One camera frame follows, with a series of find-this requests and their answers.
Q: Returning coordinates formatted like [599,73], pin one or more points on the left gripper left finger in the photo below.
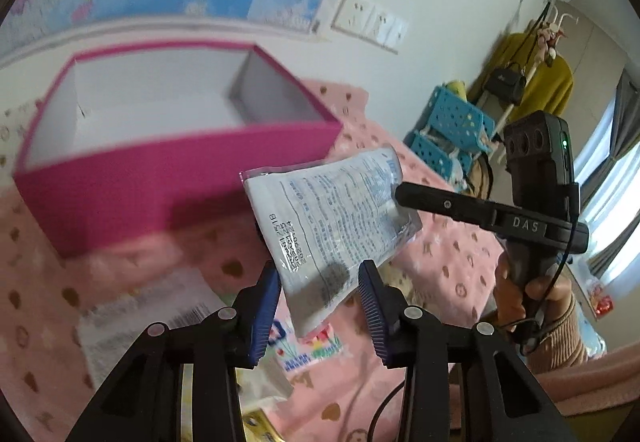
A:
[141,399]

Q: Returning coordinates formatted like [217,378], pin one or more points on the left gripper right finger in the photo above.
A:
[500,399]

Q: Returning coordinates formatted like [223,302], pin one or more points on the clear printed plastic package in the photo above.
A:
[320,221]

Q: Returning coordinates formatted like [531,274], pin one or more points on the pink sleeve forearm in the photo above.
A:
[576,384]

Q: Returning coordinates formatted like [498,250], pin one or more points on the person's right hand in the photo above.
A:
[558,299]

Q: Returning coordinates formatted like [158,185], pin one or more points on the white barcode paper pack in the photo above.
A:
[180,298]

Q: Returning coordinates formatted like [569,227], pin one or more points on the pink patterned bed sheet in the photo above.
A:
[447,269]

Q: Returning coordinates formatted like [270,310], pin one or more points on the colourful printed tissue pack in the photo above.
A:
[296,355]

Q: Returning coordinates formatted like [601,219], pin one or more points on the grey window curtain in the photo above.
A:
[608,173]

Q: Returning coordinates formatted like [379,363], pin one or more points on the blue plastic basket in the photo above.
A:
[450,135]

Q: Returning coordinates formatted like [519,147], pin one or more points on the yellow garment on rack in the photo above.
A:
[550,88]

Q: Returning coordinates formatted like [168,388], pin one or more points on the black handbag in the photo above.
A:
[507,83]

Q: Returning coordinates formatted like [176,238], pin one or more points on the white coat rack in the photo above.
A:
[545,47]

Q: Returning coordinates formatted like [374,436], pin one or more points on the pink cardboard box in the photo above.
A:
[151,136]

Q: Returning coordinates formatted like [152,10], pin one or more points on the white wall socket panel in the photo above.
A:
[371,23]

